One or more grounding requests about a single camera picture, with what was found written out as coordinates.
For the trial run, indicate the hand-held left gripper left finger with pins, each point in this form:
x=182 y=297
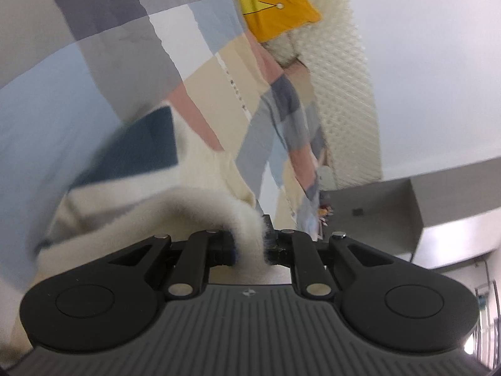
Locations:
x=222 y=248

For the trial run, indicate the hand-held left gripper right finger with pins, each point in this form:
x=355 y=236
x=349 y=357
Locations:
x=271 y=248

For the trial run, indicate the cream sweater with blue stripes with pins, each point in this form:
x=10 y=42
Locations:
x=156 y=188

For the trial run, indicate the small colourful toys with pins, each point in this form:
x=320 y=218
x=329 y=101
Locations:
x=325 y=210

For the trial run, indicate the grey cabinet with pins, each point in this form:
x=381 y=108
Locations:
x=391 y=211

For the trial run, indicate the cream quilted headboard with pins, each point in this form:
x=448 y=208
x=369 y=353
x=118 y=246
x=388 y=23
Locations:
x=348 y=105

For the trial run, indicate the white furry pillow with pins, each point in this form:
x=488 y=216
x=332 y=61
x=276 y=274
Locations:
x=283 y=49

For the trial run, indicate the yellow crown pillow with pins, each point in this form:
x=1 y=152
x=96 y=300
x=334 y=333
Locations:
x=274 y=4

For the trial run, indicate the pastel patchwork blanket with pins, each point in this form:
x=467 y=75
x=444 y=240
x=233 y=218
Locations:
x=98 y=27

